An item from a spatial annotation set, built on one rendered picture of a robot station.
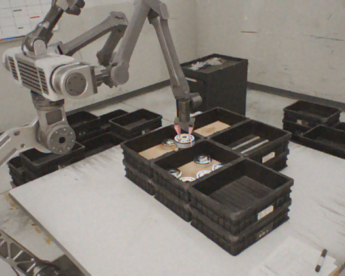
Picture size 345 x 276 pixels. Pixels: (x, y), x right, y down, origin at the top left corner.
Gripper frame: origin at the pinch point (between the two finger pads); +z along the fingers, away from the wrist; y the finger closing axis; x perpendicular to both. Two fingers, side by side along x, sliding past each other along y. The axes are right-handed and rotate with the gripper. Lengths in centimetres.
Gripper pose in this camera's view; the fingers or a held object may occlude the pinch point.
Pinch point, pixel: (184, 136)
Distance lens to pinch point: 191.0
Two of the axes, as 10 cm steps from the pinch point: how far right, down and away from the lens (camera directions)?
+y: -9.9, -0.5, 1.5
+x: -1.6, 4.5, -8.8
